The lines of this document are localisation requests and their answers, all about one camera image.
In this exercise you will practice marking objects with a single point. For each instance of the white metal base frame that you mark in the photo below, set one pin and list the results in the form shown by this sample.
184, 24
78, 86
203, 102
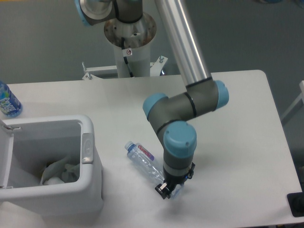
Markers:
123, 70

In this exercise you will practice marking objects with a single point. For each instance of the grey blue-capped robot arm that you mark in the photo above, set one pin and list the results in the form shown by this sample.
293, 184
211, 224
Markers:
169, 116

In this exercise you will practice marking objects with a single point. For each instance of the white frame at right edge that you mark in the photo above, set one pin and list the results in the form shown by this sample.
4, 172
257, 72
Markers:
294, 107

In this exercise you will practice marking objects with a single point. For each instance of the white plastic trash can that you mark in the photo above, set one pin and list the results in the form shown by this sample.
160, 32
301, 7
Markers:
29, 145

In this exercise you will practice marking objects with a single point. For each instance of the black table clamp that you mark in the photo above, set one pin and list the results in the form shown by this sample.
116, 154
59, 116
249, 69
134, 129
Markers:
296, 203

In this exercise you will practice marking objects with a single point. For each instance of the clear plastic water bottle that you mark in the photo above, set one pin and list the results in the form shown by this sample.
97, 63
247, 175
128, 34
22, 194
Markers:
148, 165

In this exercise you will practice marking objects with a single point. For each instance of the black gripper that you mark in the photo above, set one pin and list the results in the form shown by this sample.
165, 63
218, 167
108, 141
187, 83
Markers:
172, 178

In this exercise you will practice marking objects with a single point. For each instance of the grey trash inside bin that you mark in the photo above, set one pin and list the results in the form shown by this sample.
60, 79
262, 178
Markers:
53, 169

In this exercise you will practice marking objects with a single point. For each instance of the white paper wrapper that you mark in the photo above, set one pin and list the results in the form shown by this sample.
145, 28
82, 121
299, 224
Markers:
71, 173

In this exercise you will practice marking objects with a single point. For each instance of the blue labelled water bottle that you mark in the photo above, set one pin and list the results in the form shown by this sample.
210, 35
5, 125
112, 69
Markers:
9, 103

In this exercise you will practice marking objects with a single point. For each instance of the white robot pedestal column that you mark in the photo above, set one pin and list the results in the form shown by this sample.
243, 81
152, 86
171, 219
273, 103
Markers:
131, 42

